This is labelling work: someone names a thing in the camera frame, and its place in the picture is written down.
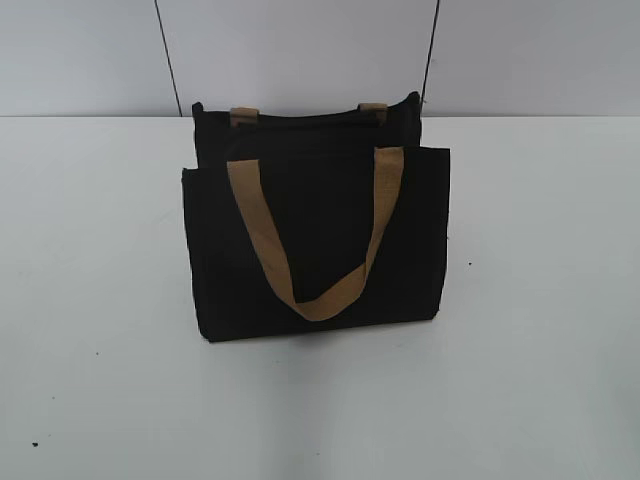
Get black tote bag tan handles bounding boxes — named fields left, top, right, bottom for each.
left=181, top=92, right=451, bottom=343

